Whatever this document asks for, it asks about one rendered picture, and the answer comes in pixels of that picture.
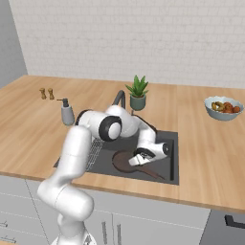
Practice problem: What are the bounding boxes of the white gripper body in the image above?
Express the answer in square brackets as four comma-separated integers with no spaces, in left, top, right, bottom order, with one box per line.
[127,152,157,167]

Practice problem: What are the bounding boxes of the brown frying pan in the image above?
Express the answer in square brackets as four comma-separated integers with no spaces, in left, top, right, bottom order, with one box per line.
[111,149,167,181]

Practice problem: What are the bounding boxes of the dark grey sink basin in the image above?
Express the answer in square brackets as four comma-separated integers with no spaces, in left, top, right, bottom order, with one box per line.
[53,125,180,187]

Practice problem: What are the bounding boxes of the green plant in grey pot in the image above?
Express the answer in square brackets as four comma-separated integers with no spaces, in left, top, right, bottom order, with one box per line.
[124,75,149,112]

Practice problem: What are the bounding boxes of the dark grey tap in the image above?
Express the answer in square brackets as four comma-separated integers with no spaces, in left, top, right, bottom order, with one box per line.
[111,89,127,108]

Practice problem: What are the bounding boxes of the grey soap dispenser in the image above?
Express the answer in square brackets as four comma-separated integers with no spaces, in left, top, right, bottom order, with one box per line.
[56,98,77,126]

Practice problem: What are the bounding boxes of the yellow-green fruit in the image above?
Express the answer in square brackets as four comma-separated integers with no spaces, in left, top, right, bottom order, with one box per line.
[211,100,225,113]

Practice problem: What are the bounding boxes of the pale blue fruit bowl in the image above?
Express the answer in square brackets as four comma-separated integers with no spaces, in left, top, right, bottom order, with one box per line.
[203,95,245,122]

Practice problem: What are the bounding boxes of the red-orange fruit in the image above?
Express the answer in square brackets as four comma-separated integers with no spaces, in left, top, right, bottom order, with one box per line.
[222,101,234,114]

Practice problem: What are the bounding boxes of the dark grey dishwasher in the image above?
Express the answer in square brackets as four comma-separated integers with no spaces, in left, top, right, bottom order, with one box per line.
[199,209,245,245]

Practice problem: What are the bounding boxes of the grey drawer front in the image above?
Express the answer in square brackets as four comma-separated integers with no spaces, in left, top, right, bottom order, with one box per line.
[0,211,46,239]
[0,174,33,201]
[0,227,50,245]
[0,191,40,222]

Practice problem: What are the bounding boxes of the wire grid sink rack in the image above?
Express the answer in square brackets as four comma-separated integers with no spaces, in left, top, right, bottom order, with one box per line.
[85,138,105,172]

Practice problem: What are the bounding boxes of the grey cupboard door handle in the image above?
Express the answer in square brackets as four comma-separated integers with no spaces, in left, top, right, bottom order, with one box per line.
[100,220,108,244]
[116,223,123,245]

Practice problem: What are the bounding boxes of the black dishwasher handle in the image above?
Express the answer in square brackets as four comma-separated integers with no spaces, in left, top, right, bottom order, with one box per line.
[224,214,245,230]

